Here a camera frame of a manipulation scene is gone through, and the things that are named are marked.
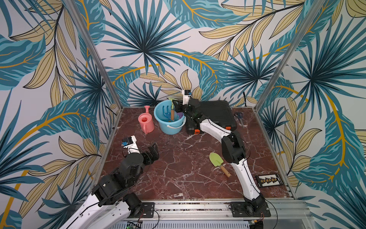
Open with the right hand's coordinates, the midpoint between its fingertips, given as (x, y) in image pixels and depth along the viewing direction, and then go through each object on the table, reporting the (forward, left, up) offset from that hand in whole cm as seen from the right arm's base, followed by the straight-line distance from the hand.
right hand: (173, 99), depth 92 cm
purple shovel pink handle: (-10, -4, -4) cm, 12 cm away
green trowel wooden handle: (-33, -27, -23) cm, 48 cm away
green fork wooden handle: (-4, +1, -6) cm, 8 cm away
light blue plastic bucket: (-1, +8, -13) cm, 16 cm away
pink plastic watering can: (-9, +19, -12) cm, 24 cm away
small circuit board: (-46, -54, -23) cm, 74 cm away
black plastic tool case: (+2, -33, -16) cm, 37 cm away
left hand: (-37, +10, +2) cm, 38 cm away
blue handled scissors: (+6, -53, -24) cm, 58 cm away
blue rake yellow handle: (-2, +5, -13) cm, 14 cm away
